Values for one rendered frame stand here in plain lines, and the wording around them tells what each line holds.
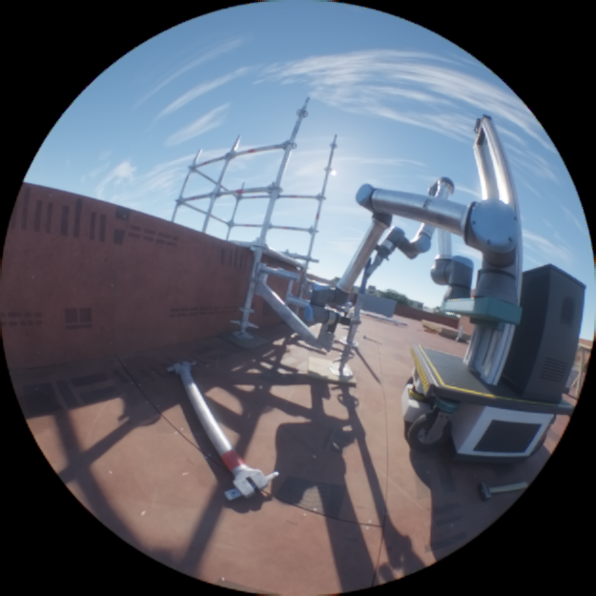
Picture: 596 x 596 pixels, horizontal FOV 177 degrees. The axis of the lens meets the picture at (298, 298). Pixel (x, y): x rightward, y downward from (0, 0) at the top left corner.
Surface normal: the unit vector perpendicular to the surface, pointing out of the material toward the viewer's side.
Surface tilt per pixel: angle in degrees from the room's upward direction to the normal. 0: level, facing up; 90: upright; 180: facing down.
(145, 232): 90
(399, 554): 0
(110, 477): 0
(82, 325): 90
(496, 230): 92
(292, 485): 0
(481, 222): 92
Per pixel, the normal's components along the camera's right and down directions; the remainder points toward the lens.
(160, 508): 0.22, -0.97
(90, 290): 0.91, 0.23
